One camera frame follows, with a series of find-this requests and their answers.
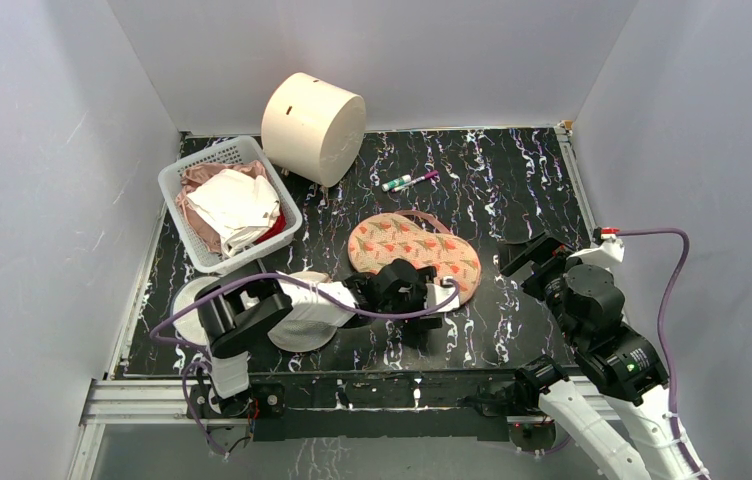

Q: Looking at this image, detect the floral mesh laundry bag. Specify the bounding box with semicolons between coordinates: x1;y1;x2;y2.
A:
347;210;482;305

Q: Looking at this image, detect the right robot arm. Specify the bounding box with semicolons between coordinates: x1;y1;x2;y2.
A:
498;227;711;479

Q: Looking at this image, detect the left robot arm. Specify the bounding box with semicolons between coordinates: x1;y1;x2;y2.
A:
172;260;459;416

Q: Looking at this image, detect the white round mesh bag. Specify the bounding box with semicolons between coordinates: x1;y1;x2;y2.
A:
267;281;345;353

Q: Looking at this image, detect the flat round mesh bag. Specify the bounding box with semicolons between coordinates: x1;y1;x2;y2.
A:
171;274;225;347

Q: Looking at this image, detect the green white glue stick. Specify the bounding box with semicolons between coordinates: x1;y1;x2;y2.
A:
381;174;412;192

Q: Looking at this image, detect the purple marker pen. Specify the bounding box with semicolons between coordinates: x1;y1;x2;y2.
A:
392;170;439;193

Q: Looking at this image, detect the red garment in basket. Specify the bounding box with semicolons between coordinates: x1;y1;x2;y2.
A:
253;210;287;245

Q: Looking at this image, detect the white cloth in basket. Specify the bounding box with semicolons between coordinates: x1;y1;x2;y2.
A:
185;168;283;258

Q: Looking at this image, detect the cream cylindrical drum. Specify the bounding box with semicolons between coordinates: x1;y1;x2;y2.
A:
261;72;366;187

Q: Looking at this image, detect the white plastic basket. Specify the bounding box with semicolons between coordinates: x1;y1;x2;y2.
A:
158;136;303;275

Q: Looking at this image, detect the pink garment in basket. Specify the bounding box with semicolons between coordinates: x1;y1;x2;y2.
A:
175;159;270;256

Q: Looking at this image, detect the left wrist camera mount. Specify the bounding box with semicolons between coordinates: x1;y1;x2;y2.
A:
425;277;461;313

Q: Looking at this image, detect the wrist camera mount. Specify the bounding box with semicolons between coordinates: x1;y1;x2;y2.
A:
425;277;461;313
590;227;625;269

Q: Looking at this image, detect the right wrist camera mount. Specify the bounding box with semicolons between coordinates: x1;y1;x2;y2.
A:
590;227;625;269

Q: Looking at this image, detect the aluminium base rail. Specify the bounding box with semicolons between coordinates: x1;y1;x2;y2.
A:
81;370;552;441

